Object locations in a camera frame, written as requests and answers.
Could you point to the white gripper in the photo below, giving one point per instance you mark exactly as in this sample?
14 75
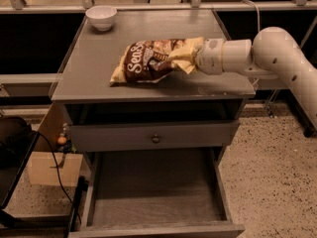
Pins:
210 58

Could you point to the closed grey drawer front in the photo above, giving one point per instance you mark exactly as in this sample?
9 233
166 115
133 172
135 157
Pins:
138 136

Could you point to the small orange figurine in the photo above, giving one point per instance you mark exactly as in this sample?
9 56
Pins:
61 139

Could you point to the open grey drawer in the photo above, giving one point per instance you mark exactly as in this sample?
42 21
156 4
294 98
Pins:
175 193

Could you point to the grey wooden cabinet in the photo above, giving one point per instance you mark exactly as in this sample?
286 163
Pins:
85 96

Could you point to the brown Sea Salt chip bag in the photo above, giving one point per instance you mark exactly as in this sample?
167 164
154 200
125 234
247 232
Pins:
147 61

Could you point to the round metal drawer knob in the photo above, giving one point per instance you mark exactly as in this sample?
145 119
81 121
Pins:
155 139

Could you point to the cardboard box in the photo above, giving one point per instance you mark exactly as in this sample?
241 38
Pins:
45 168

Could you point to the black chair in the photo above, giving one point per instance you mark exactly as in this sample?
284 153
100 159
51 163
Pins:
17 141

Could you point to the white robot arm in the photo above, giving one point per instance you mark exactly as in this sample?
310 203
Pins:
272 53

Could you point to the white ceramic bowl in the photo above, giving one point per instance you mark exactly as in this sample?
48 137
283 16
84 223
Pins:
101 17

